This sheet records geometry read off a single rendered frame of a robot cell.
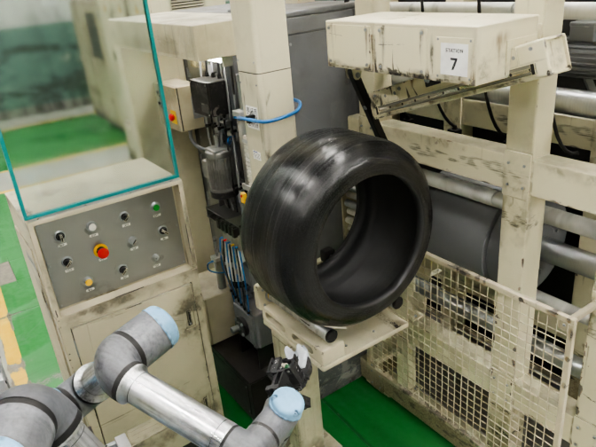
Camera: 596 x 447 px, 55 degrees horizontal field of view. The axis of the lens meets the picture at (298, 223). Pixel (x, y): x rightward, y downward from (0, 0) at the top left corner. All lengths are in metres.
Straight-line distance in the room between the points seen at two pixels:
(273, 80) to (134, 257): 0.87
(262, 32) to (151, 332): 0.95
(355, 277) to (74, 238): 0.99
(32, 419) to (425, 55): 1.25
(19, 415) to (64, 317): 1.20
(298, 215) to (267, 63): 0.55
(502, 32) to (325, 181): 0.58
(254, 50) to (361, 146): 0.46
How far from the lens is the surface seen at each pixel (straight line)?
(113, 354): 1.38
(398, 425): 2.83
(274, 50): 1.87
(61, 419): 1.11
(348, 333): 2.00
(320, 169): 1.57
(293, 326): 1.94
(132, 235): 2.23
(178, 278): 2.31
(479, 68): 1.55
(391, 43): 1.73
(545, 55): 1.59
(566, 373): 1.89
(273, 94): 1.89
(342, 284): 2.05
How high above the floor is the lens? 1.96
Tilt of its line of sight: 24 degrees down
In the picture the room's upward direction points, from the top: 5 degrees counter-clockwise
